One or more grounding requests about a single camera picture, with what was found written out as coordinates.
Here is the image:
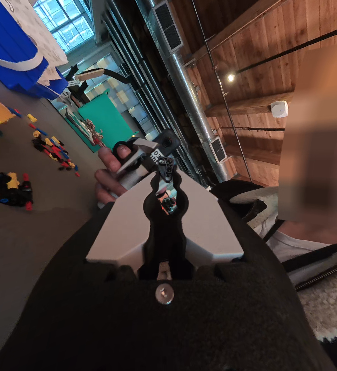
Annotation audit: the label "teal storage box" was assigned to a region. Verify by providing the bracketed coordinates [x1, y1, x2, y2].
[78, 92, 140, 152]

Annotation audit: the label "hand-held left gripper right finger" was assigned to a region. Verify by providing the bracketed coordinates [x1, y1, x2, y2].
[176, 169, 245, 268]

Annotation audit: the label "brown toy model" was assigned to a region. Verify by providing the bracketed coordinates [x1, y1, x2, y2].
[85, 120, 106, 149]

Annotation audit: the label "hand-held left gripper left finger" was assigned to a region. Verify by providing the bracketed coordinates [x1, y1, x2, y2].
[85, 171, 161, 265]

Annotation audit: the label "blue plastic bin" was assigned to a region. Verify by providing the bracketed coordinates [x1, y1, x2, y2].
[0, 0, 69, 101]

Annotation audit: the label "person's white shirt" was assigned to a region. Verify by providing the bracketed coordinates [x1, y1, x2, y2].
[265, 230, 332, 286]

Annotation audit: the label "silver ventilation duct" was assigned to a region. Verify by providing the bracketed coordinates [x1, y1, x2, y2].
[134, 0, 230, 184]

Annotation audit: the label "white ceiling vent grille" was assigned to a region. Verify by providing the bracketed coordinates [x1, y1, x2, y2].
[152, 0, 185, 54]
[208, 135, 229, 165]

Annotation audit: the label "green plastic bin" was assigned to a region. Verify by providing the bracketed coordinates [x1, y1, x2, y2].
[63, 114, 106, 154]

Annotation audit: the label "large grid window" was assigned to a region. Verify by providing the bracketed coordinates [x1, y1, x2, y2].
[33, 0, 95, 53]

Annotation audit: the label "white printed paper bag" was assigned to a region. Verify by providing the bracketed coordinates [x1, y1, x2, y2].
[0, 0, 69, 88]

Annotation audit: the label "white ceiling speaker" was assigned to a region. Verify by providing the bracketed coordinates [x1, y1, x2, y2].
[270, 100, 289, 118]

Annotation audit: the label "yellow black toy connector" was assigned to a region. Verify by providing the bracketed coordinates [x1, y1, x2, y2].
[0, 172, 23, 207]

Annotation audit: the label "black toy connector piece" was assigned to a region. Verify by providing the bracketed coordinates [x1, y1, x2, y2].
[158, 157, 177, 184]

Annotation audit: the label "scattered colourful toy pieces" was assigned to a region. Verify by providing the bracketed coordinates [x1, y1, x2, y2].
[7, 107, 81, 178]

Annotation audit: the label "person's right hand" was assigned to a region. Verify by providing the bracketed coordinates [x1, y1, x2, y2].
[94, 145, 132, 205]

